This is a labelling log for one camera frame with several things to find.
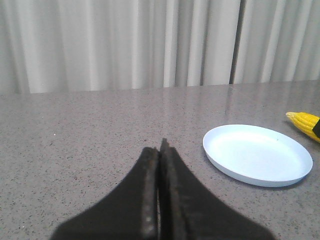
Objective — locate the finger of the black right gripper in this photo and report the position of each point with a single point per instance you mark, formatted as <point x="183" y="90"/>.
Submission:
<point x="316" y="128"/>

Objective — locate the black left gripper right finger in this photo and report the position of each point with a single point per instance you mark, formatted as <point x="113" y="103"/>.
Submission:
<point x="189" y="211"/>

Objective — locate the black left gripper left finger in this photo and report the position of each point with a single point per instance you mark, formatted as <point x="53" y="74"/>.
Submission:
<point x="128" y="212"/>

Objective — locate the yellow corn cob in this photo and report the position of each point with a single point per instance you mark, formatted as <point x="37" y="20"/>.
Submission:
<point x="303" y="121"/>

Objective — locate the light blue round plate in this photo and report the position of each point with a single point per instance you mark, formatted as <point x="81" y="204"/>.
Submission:
<point x="256" y="155"/>

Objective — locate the white pleated curtain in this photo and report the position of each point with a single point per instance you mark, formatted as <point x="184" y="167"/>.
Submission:
<point x="88" y="45"/>

